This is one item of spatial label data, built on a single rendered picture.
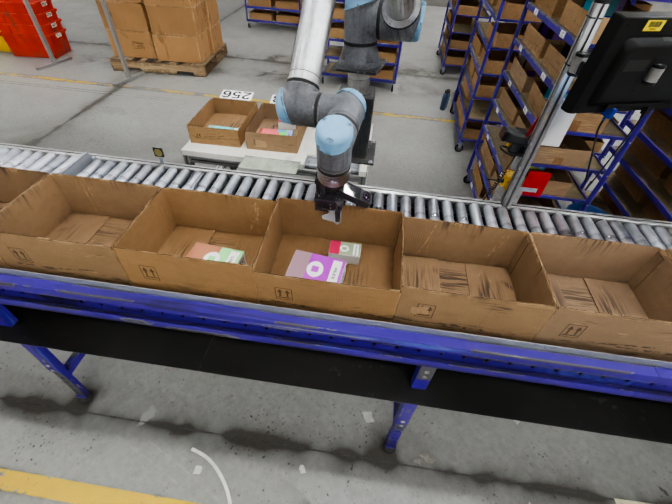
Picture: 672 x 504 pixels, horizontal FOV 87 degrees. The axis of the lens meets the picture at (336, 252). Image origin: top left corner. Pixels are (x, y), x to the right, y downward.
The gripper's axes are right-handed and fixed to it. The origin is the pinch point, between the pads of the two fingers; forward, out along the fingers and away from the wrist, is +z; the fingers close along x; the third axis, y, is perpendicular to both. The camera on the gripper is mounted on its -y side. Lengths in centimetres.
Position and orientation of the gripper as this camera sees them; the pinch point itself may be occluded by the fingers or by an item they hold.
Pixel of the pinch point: (339, 220)
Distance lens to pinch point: 115.7
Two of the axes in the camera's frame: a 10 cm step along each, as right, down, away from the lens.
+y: -9.9, -1.3, 0.6
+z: -0.1, 5.1, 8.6
